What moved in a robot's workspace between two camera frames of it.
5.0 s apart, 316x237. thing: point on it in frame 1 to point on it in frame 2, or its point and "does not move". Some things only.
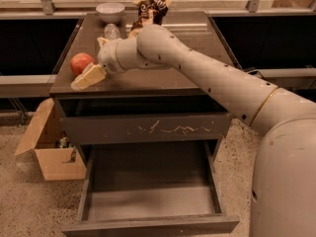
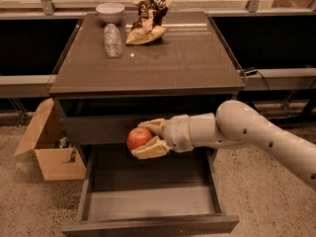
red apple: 80,61 to 137,137
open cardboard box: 59,161 does not move
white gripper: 108,55 to 178,132
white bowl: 111,12 does not move
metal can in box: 63,142 does not move
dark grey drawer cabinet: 143,118 does not move
